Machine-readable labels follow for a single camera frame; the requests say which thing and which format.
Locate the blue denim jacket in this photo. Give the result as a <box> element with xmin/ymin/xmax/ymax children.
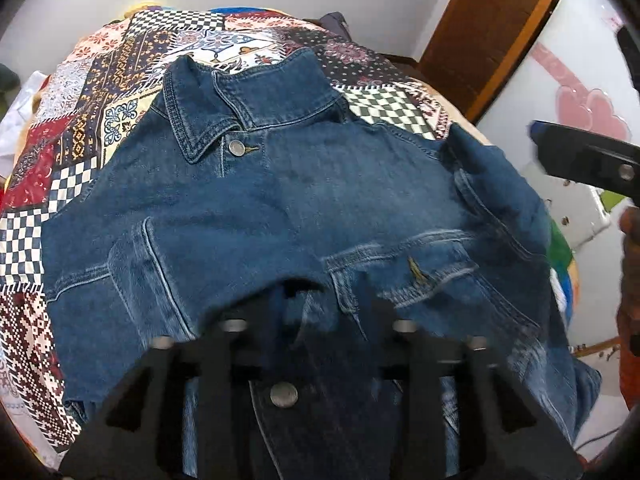
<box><xmin>41</xmin><ymin>49</ymin><xmax>601</xmax><ymax>479</ymax></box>

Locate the person's right hand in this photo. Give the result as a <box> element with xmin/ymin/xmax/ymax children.
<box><xmin>620</xmin><ymin>207</ymin><xmax>640</xmax><ymax>321</ymax></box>

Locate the wooden wardrobe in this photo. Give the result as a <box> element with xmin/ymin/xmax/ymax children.
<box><xmin>416</xmin><ymin>0</ymin><xmax>559</xmax><ymax>122</ymax></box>

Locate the white sliding wardrobe door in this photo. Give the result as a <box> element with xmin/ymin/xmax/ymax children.
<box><xmin>474</xmin><ymin>0</ymin><xmax>640</xmax><ymax>461</ymax></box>

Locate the dark grey cloth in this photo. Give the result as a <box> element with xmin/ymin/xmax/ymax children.
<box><xmin>318</xmin><ymin>12</ymin><xmax>352</xmax><ymax>41</ymax></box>

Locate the white folded cloth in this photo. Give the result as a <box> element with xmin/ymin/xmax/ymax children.
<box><xmin>1</xmin><ymin>70</ymin><xmax>47</xmax><ymax>179</ymax></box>

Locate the patchwork patterned bedspread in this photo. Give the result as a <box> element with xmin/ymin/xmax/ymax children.
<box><xmin>0</xmin><ymin>5</ymin><xmax>576</xmax><ymax>466</ymax></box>

